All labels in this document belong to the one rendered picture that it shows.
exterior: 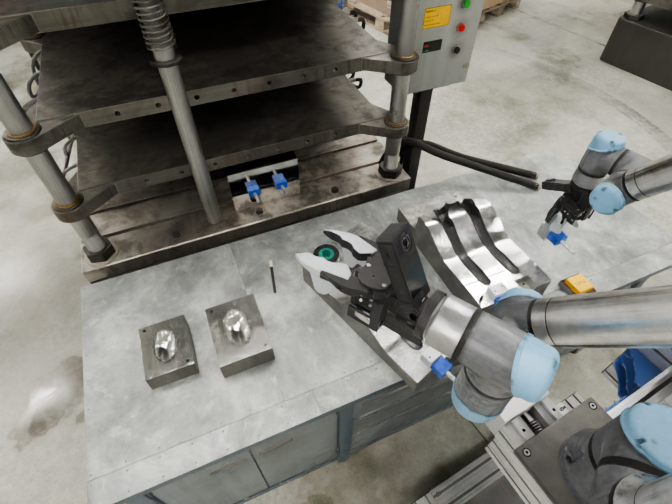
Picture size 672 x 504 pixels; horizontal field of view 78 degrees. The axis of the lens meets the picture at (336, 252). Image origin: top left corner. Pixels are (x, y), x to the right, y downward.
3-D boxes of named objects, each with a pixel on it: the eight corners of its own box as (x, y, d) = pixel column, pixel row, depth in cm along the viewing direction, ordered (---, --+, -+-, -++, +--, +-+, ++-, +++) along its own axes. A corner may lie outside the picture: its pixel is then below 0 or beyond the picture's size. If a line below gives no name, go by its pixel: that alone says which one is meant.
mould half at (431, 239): (541, 296, 136) (558, 271, 125) (474, 324, 129) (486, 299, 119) (454, 201, 166) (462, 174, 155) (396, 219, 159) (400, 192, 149)
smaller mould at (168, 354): (199, 372, 119) (194, 362, 114) (152, 390, 115) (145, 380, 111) (188, 324, 129) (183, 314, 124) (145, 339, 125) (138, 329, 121)
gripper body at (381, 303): (341, 314, 62) (414, 356, 57) (347, 273, 56) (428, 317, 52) (368, 284, 67) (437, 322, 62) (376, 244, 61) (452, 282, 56)
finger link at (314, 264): (287, 289, 62) (346, 308, 61) (287, 261, 58) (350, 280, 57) (296, 276, 65) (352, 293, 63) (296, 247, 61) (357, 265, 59)
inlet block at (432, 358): (466, 386, 113) (471, 377, 109) (455, 397, 111) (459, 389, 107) (430, 352, 120) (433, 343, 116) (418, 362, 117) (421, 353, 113)
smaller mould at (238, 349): (275, 359, 121) (272, 347, 116) (224, 378, 117) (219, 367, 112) (256, 305, 133) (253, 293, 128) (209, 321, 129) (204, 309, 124)
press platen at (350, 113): (415, 159, 172) (422, 121, 159) (75, 253, 139) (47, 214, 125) (335, 71, 222) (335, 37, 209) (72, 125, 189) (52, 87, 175)
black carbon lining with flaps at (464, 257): (521, 276, 132) (531, 256, 125) (479, 292, 128) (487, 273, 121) (458, 207, 153) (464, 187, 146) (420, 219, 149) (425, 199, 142)
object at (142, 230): (409, 188, 182) (411, 175, 177) (89, 283, 149) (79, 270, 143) (333, 97, 233) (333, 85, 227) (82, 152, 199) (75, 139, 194)
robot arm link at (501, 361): (525, 419, 52) (552, 391, 46) (444, 371, 56) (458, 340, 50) (545, 370, 56) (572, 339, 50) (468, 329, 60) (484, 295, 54)
